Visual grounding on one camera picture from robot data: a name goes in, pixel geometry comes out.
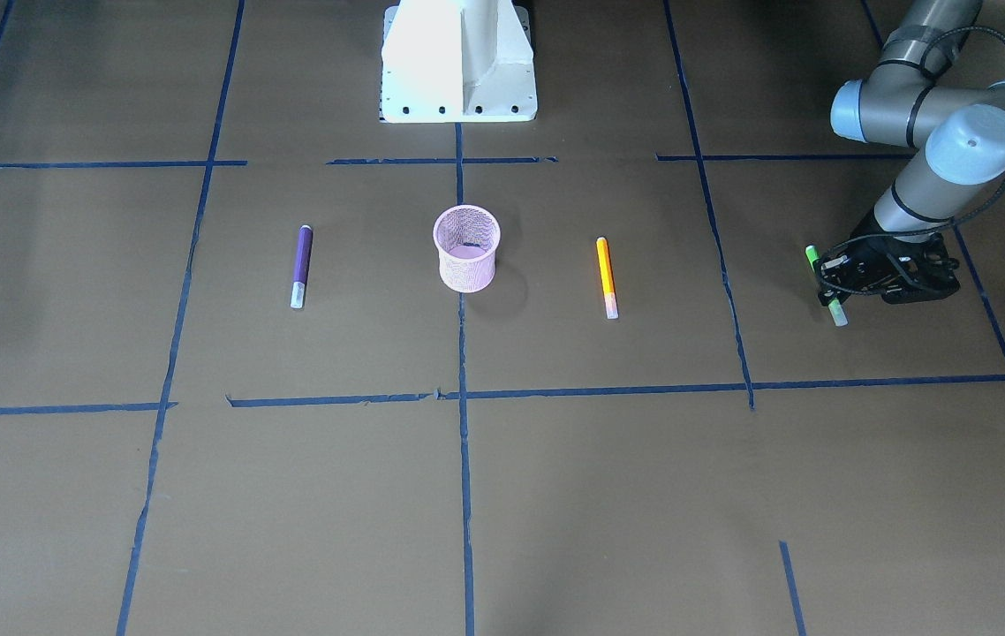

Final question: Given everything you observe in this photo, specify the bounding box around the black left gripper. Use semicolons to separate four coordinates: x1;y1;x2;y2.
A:
816;233;960;307

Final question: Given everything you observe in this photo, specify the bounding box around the green highlighter pen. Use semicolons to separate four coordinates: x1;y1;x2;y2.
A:
805;245;849;329

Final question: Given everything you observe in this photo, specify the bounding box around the orange highlighter pen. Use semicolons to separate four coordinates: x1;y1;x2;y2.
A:
595;235;619;321

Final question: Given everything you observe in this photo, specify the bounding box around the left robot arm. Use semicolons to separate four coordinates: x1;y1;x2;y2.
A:
811;1;1005;307

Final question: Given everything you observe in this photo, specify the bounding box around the pink mesh pen holder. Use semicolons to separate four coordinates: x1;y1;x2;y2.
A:
431;205;500;294

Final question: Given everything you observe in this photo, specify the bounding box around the purple highlighter pen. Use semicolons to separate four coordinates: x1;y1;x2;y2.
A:
290;224;314;310

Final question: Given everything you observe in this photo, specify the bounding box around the white pillar with base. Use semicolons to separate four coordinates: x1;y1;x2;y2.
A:
379;1;539;125

